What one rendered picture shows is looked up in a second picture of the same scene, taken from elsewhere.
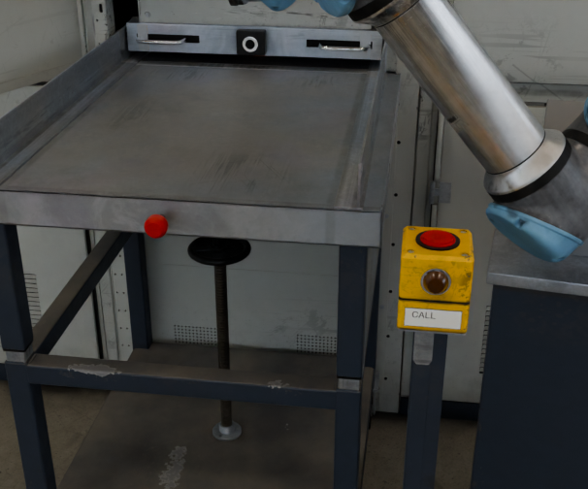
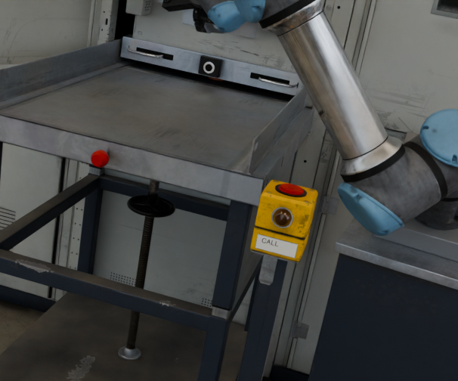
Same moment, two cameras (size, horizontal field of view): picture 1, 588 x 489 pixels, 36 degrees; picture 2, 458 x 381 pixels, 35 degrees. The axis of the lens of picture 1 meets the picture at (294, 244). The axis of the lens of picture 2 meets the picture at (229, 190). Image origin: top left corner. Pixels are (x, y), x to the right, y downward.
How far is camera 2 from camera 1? 22 cm
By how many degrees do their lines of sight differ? 7
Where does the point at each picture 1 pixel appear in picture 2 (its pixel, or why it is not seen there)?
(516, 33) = (404, 94)
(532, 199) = (369, 181)
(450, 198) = (336, 211)
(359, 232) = (246, 191)
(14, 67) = (33, 48)
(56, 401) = (9, 314)
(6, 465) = not seen: outside the picture
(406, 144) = (310, 163)
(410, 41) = (298, 48)
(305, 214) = (208, 171)
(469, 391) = not seen: hidden behind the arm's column
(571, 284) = (395, 262)
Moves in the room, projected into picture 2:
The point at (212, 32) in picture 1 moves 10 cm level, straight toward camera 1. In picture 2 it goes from (184, 54) to (181, 60)
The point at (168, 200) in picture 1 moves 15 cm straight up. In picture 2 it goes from (112, 142) to (122, 65)
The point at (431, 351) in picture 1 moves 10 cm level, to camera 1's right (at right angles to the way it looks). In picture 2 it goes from (273, 274) to (335, 287)
